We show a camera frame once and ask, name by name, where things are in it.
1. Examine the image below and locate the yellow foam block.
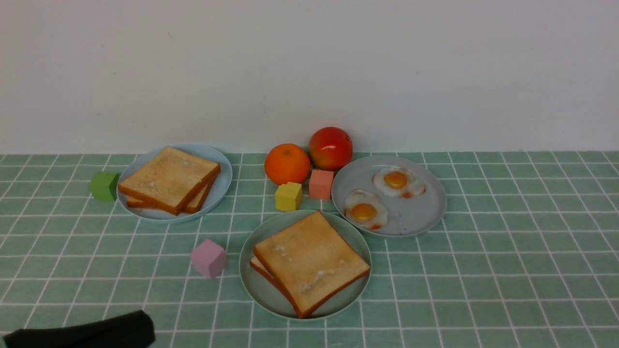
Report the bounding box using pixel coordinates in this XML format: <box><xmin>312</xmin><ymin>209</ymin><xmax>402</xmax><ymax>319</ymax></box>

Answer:
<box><xmin>274</xmin><ymin>181</ymin><xmax>303</xmax><ymax>212</ymax></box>

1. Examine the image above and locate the fried egg toy front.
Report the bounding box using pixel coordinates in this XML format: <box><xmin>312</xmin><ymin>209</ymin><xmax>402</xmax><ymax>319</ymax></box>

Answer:
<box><xmin>343</xmin><ymin>189</ymin><xmax>389</xmax><ymax>231</ymax></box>

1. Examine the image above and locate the green foam cube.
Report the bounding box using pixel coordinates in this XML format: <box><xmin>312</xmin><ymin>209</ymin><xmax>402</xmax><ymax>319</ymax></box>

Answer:
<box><xmin>88</xmin><ymin>171</ymin><xmax>120</xmax><ymax>201</ymax></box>

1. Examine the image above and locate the light blue bread plate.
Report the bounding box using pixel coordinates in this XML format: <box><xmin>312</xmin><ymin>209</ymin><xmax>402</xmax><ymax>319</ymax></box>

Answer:
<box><xmin>117</xmin><ymin>143</ymin><xmax>233</xmax><ymax>223</ymax></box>

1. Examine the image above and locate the fried egg toy back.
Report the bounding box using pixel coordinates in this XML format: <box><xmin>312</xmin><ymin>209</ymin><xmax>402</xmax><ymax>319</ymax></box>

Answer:
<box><xmin>372</xmin><ymin>167</ymin><xmax>427</xmax><ymax>199</ymax></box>

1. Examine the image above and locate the light green plate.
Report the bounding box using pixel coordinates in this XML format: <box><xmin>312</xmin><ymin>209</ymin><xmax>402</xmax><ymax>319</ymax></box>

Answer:
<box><xmin>239</xmin><ymin>210</ymin><xmax>372</xmax><ymax>320</ymax></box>

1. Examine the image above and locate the salmon pink foam cube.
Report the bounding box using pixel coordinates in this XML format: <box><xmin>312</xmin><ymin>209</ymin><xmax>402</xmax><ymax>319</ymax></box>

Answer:
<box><xmin>308</xmin><ymin>168</ymin><xmax>334</xmax><ymax>200</ymax></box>

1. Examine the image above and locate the fried egg toy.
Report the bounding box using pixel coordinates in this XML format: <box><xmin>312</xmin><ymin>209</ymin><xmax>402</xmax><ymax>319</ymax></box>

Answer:
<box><xmin>372</xmin><ymin>167</ymin><xmax>427</xmax><ymax>199</ymax></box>
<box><xmin>343</xmin><ymin>189</ymin><xmax>389</xmax><ymax>231</ymax></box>

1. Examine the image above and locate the red apple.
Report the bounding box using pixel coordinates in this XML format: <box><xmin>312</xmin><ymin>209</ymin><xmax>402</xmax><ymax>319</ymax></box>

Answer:
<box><xmin>308</xmin><ymin>127</ymin><xmax>353</xmax><ymax>171</ymax></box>

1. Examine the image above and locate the green checkered tablecloth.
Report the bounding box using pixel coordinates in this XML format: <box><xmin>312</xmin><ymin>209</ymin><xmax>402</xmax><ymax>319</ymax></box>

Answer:
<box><xmin>0</xmin><ymin>151</ymin><xmax>619</xmax><ymax>348</ymax></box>

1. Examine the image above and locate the lower toast slice on stack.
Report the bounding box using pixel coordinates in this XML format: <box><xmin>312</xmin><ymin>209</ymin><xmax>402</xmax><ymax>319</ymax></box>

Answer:
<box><xmin>127</xmin><ymin>180</ymin><xmax>215</xmax><ymax>214</ymax></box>

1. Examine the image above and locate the grey plate with eggs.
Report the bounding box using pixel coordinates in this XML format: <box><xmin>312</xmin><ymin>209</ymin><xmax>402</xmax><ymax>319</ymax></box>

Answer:
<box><xmin>331</xmin><ymin>156</ymin><xmax>447</xmax><ymax>238</ymax></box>

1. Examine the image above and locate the toast slice top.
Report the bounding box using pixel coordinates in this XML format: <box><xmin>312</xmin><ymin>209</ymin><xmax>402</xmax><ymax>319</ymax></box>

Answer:
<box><xmin>253</xmin><ymin>211</ymin><xmax>371</xmax><ymax>319</ymax></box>

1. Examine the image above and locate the orange fruit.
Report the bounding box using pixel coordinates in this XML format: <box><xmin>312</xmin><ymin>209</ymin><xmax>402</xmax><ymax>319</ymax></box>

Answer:
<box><xmin>264</xmin><ymin>143</ymin><xmax>311</xmax><ymax>186</ymax></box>

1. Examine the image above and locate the toast slice bottom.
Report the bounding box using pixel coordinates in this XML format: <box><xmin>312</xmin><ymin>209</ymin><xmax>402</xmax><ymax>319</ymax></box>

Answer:
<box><xmin>250</xmin><ymin>256</ymin><xmax>277</xmax><ymax>287</ymax></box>

